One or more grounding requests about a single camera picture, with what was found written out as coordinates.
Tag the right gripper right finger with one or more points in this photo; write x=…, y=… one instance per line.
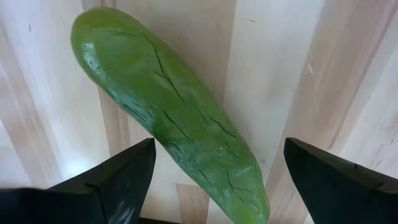
x=342, y=193

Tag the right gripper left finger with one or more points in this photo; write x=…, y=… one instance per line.
x=93, y=193

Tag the green cucumber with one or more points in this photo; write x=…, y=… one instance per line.
x=171, y=109

